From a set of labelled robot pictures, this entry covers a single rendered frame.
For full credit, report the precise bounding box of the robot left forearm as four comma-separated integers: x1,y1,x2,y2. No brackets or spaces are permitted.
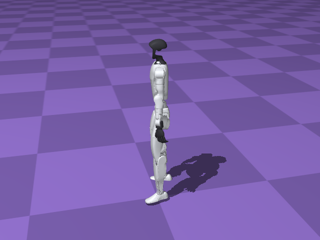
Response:
154,95,164,127

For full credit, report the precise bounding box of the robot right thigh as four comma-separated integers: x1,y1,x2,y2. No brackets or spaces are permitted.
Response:
150,110,167,153

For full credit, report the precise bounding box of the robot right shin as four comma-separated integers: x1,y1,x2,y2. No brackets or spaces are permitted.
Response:
161,150,167,176

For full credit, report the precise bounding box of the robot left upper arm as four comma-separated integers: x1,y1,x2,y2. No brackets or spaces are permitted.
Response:
153,67,165,101

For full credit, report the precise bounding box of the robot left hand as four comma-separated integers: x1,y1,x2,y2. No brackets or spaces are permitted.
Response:
155,120,168,143

